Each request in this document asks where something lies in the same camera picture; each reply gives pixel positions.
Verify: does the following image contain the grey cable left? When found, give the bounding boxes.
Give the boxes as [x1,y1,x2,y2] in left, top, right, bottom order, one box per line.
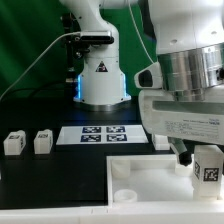
[0,31,82,101]

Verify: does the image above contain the black camera on mount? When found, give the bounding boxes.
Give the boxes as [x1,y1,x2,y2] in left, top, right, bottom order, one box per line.
[80,31,114,44]

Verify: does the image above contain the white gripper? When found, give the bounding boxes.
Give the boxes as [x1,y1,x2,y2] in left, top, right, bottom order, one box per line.
[139,89,224,166]

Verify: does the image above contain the white square tabletop part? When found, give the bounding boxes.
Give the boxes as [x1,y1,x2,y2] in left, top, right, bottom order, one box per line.
[105,153,224,206]

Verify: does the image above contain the white front rail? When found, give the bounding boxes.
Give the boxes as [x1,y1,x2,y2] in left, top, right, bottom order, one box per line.
[0,201,224,224]

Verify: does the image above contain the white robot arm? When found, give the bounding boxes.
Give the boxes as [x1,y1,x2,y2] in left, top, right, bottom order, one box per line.
[60,0,224,165]

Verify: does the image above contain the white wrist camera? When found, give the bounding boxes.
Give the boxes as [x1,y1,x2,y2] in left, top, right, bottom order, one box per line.
[134,62,163,89]

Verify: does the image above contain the white sheet with tags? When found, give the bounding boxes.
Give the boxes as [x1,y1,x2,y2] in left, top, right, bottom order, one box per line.
[56,125,148,145]

